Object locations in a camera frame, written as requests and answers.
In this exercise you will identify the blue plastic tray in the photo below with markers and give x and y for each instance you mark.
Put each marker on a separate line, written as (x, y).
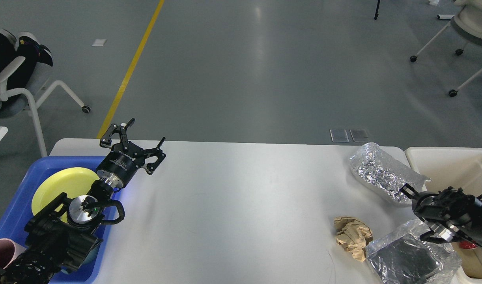
(19, 213)

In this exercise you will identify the yellow plastic plate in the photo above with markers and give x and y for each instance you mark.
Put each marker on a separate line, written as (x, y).
(75, 181)

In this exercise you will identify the white chair left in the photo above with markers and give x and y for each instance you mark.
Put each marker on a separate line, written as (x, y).
(30, 98)

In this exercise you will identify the pink mug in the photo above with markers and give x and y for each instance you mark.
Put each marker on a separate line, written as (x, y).
(9, 251)

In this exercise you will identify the silver foil bag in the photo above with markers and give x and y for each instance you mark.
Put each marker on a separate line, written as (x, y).
(384, 175)
(401, 257)

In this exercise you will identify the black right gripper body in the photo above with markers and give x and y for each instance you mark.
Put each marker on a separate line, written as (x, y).
(424, 207)

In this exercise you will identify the crushed red can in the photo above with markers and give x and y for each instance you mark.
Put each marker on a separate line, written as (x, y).
(467, 245)

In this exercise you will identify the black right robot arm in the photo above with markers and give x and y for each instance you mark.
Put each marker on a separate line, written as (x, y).
(451, 215)

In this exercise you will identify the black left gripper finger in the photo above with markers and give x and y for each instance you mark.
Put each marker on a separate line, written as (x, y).
(124, 145)
(156, 152)

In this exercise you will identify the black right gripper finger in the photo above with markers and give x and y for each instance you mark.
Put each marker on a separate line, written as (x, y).
(411, 193)

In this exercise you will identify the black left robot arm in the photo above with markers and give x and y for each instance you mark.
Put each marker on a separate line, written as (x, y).
(63, 233)

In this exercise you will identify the crumpled brown paper ball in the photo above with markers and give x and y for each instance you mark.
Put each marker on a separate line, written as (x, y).
(353, 236)

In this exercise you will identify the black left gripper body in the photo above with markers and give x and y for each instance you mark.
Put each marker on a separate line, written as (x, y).
(121, 164)

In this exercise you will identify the beige plastic bin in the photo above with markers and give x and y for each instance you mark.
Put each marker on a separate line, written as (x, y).
(448, 166)

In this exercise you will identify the black tripod leg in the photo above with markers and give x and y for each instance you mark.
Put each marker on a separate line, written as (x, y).
(376, 14)

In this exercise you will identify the grey floor plate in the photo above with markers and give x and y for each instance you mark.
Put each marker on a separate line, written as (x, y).
(339, 135)
(359, 135)

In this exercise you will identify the teal mug yellow inside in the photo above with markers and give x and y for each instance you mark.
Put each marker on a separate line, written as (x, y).
(91, 256)

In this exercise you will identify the white office chair right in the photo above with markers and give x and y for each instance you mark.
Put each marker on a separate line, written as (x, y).
(467, 23)

